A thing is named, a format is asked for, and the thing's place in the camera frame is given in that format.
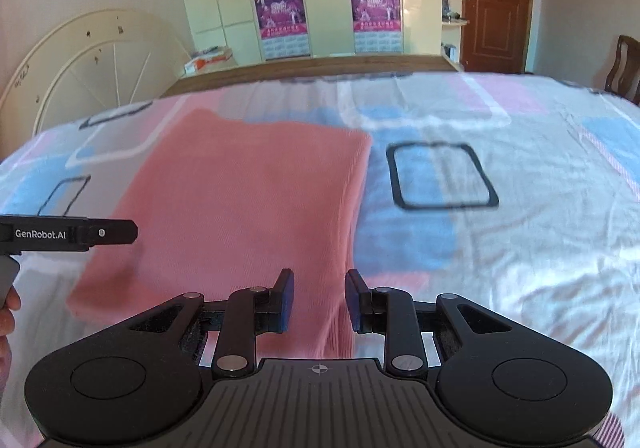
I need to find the lower right purple calendar poster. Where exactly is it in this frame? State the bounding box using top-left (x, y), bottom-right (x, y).
top-left (350, 0), bottom-right (402, 54)

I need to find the pink long-sleeve sweater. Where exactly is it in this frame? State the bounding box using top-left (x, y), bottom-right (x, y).
top-left (66, 108), bottom-right (372, 358)

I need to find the cream round headboard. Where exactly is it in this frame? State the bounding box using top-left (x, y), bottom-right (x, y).
top-left (1, 9), bottom-right (190, 159)

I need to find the person's left hand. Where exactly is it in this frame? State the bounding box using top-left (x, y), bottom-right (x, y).
top-left (0, 286), bottom-right (22, 390)

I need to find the stack of boxes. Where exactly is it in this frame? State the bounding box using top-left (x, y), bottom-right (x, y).
top-left (183, 46), bottom-right (232, 76)

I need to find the lower left purple calendar poster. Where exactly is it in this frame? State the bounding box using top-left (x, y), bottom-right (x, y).
top-left (254, 0), bottom-right (310, 61)

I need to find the wooden bed frame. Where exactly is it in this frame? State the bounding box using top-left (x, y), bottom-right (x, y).
top-left (162, 54), bottom-right (458, 98)

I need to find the purple calendar poster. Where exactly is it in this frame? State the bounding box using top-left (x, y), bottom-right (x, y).
top-left (254, 0), bottom-right (310, 61)
top-left (350, 0), bottom-right (402, 54)

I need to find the wooden chair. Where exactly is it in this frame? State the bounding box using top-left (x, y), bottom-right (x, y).
top-left (604, 35), bottom-right (640, 105)

